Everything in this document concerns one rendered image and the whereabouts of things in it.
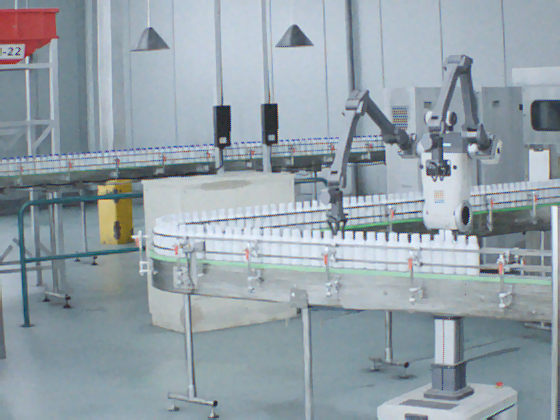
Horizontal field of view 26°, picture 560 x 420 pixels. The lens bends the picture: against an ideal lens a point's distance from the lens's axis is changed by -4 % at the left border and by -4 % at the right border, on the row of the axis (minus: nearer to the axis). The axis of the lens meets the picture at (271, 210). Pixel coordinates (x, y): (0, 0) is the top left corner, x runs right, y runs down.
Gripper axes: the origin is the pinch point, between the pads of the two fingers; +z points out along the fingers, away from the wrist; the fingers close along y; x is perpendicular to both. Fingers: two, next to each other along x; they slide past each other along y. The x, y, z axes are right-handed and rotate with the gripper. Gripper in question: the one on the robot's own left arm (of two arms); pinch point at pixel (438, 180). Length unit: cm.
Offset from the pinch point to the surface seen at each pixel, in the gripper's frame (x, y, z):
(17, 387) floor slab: 324, 19, 141
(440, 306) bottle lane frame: -12, -21, 54
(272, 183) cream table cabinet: 332, 309, 30
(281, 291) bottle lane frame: 75, -22, 52
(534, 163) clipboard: 128, 376, 16
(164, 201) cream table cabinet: 381, 234, 39
